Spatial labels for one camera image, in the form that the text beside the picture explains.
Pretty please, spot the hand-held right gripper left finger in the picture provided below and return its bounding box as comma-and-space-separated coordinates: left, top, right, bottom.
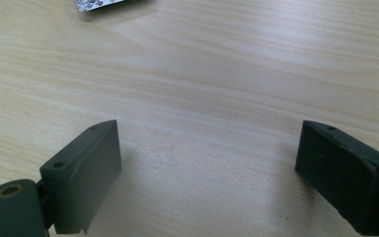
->
38, 118, 123, 235

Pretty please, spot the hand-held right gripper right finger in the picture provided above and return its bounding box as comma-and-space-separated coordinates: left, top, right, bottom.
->
294, 119, 379, 237

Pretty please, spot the silver patterned foil packet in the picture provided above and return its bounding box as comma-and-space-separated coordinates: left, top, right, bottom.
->
74, 0, 126, 13

